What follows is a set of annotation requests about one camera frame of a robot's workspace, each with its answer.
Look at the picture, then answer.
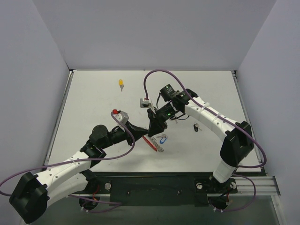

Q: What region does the blue tagged key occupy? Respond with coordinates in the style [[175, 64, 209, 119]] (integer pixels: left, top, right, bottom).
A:
[[157, 134, 168, 144]]

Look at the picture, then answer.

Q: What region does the red handled keyring holder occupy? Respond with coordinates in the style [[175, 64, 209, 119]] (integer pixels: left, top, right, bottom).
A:
[[142, 135, 164, 152]]

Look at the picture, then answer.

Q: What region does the black tagged key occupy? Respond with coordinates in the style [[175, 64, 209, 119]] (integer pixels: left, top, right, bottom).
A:
[[193, 123, 202, 132]]

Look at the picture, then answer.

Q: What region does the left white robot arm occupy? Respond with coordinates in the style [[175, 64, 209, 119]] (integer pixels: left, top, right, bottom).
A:
[[9, 122, 148, 224]]

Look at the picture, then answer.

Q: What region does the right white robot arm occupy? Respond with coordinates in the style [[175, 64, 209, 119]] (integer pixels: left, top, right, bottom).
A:
[[147, 84, 254, 192]]

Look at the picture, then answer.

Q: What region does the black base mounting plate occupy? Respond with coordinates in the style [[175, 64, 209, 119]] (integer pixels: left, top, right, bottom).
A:
[[79, 172, 237, 207]]

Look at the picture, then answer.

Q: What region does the yellow tagged key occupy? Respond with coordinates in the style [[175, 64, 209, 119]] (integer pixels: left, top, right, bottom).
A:
[[119, 79, 124, 91]]

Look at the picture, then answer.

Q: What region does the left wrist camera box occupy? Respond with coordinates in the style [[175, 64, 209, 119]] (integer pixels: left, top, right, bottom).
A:
[[112, 109, 129, 125]]

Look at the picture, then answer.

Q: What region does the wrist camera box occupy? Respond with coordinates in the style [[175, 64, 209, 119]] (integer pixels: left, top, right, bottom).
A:
[[112, 109, 129, 125], [140, 98, 153, 108]]

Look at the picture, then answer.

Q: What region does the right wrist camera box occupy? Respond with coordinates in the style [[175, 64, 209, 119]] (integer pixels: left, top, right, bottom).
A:
[[140, 98, 153, 108]]

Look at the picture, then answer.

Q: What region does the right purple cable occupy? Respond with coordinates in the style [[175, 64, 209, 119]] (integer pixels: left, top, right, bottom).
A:
[[143, 69, 267, 213]]

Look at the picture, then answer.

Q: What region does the purple cable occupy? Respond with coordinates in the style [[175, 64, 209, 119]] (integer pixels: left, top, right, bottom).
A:
[[143, 69, 267, 213], [0, 112, 135, 213]]

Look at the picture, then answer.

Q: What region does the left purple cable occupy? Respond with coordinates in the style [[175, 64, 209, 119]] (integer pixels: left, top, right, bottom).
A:
[[0, 112, 135, 213]]

